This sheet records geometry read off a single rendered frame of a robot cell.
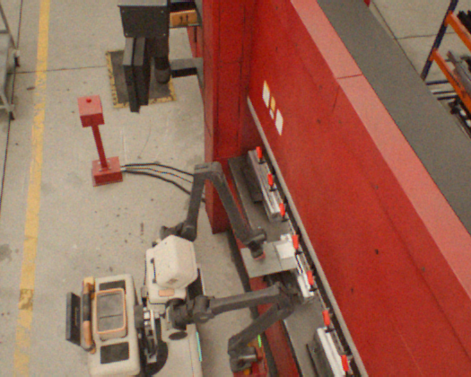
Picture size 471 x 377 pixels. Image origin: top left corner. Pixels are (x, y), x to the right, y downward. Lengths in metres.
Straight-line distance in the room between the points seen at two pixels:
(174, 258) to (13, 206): 2.37
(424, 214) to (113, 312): 1.80
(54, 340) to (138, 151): 1.75
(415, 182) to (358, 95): 0.38
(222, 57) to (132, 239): 1.82
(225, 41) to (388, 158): 1.43
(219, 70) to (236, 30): 0.25
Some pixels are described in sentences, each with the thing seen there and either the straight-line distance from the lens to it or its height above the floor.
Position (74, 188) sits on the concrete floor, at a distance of 4.52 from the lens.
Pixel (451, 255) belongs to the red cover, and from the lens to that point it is 1.46.
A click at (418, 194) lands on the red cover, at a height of 2.30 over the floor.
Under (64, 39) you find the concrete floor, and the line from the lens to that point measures 6.04.
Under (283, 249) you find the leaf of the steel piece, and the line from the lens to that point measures 2.88.
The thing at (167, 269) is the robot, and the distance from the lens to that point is 2.39.
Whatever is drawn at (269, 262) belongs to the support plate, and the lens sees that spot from 2.84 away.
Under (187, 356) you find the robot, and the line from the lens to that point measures 3.38.
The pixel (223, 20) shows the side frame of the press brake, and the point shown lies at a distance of 2.72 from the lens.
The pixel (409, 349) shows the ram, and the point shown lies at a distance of 1.82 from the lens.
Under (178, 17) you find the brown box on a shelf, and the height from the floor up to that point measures 1.07.
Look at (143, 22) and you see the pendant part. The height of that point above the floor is 1.85.
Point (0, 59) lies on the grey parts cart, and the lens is 5.38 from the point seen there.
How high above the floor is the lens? 3.44
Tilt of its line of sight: 51 degrees down
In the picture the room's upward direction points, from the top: 2 degrees clockwise
